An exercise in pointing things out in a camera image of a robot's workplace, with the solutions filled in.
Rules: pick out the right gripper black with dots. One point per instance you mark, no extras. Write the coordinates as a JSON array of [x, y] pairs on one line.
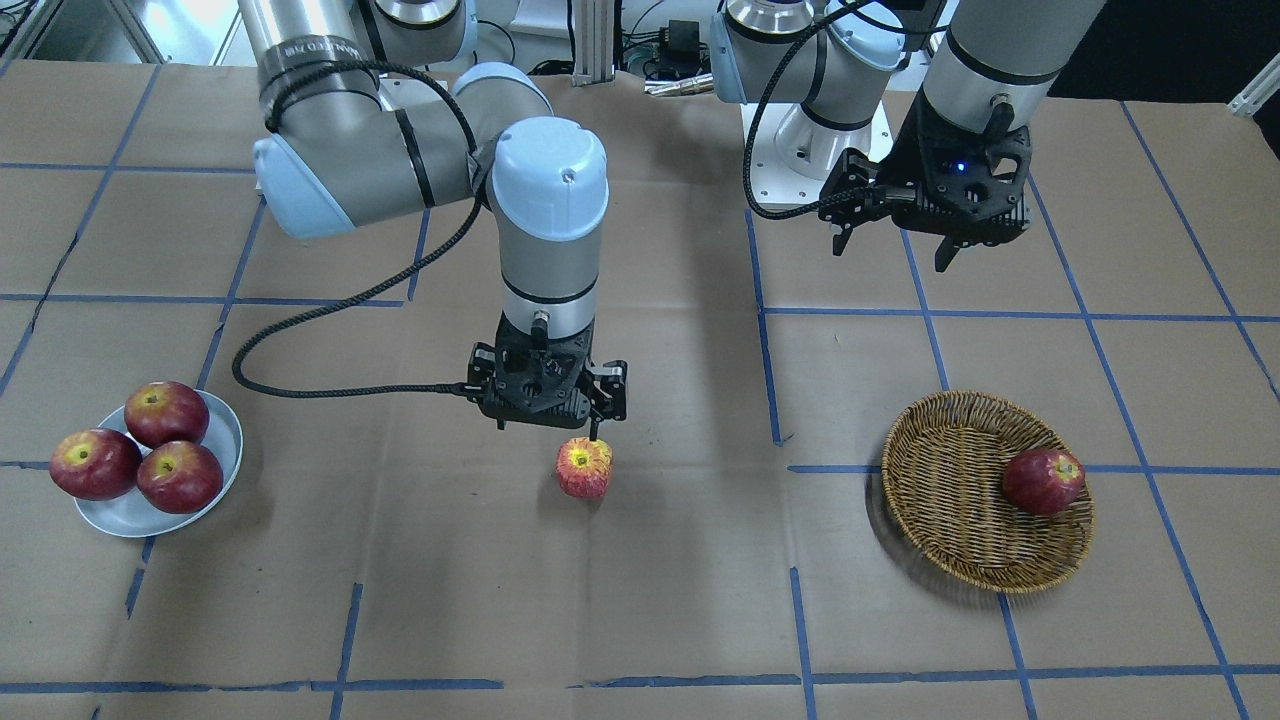
[[611, 381]]

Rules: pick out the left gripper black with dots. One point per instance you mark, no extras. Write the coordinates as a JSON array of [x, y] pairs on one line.
[[906, 152]]

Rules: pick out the red yellow apple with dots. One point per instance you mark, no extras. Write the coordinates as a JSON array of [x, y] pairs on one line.
[[584, 468]]

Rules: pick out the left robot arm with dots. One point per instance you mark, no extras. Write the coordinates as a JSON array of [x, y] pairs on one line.
[[815, 73]]

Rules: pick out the woven wicker basket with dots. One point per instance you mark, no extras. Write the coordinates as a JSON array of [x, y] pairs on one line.
[[942, 469]]

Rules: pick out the dark red apple in basket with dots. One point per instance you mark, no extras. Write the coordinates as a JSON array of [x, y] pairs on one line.
[[1043, 481]]

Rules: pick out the red apple on plate front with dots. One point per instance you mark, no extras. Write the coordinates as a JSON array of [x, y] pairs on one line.
[[180, 477]]

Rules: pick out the red apple on plate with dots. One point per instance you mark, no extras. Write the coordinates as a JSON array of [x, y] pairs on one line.
[[180, 477], [95, 464], [166, 411]]

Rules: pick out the red apple on plate back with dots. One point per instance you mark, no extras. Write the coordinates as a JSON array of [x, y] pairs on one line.
[[166, 411]]

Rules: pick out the light blue plate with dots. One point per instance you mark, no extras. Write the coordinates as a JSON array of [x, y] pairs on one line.
[[132, 516]]

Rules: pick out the black power adapter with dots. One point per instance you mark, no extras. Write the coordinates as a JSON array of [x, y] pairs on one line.
[[680, 49]]

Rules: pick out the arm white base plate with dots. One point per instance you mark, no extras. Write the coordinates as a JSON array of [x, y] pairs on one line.
[[793, 154]]

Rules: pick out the aluminium frame post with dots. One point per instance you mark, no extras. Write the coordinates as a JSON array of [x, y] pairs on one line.
[[593, 34]]

